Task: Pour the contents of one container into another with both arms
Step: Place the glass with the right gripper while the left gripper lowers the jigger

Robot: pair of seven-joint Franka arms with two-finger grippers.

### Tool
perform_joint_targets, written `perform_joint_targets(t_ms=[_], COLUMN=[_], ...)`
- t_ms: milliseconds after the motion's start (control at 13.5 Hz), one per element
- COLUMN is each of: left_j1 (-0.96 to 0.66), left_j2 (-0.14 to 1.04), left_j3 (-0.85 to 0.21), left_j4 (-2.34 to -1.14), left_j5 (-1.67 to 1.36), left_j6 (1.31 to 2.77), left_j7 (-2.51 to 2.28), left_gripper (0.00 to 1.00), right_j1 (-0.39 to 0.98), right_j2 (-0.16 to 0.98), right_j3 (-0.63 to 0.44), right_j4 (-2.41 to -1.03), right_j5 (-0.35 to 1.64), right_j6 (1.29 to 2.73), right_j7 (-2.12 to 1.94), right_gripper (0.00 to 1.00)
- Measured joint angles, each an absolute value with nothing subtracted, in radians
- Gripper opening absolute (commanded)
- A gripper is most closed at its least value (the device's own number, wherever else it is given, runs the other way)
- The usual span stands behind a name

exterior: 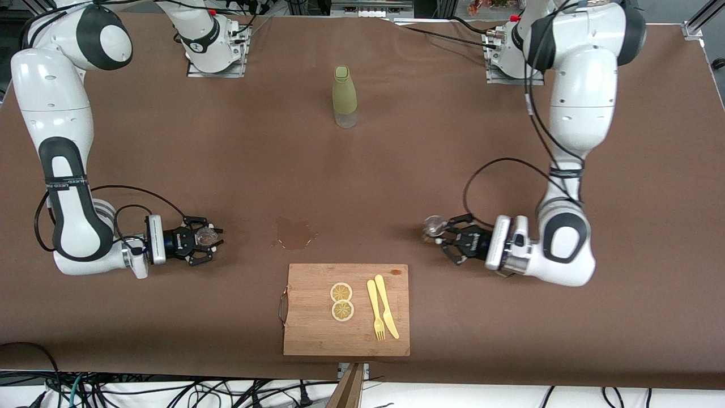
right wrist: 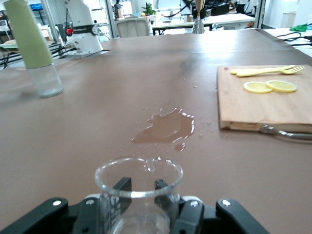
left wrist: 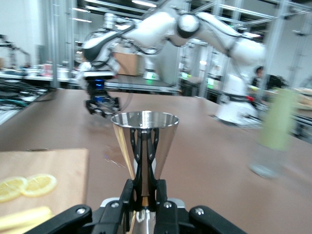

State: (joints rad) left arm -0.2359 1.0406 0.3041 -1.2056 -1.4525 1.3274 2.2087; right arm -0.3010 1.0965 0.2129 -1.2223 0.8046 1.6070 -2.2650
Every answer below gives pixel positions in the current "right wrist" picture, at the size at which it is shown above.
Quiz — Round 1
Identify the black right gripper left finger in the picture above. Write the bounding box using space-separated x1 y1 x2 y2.
0 177 133 234

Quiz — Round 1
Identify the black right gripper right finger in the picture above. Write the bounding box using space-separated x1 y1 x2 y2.
155 179 269 234

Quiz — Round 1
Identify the clear glass beaker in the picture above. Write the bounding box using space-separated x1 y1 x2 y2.
94 156 184 234

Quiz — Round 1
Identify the brown paper table cover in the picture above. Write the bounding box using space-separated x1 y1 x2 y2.
0 28 312 234

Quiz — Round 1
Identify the spilled liquid puddle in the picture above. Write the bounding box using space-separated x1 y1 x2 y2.
131 108 196 152

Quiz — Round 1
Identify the wooden cutting board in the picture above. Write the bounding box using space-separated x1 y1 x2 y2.
216 64 312 141

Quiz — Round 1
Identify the lemon slice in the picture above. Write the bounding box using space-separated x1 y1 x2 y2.
243 81 274 95
265 79 298 94

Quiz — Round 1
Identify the yellow plastic fork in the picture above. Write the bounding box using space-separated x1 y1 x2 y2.
235 66 306 78

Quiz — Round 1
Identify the green sleeved glass bottle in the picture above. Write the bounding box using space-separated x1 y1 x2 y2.
2 0 65 99

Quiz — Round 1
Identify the white background table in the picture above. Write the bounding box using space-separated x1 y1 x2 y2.
152 13 257 32

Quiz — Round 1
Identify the grey office chair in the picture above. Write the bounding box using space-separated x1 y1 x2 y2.
115 17 151 39

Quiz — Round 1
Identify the wooden tripod leg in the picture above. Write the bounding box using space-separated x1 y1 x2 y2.
191 0 206 35

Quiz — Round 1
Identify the green potted plant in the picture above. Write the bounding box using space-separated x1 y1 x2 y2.
141 2 157 16

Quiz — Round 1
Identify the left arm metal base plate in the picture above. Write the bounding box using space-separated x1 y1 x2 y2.
62 48 111 59

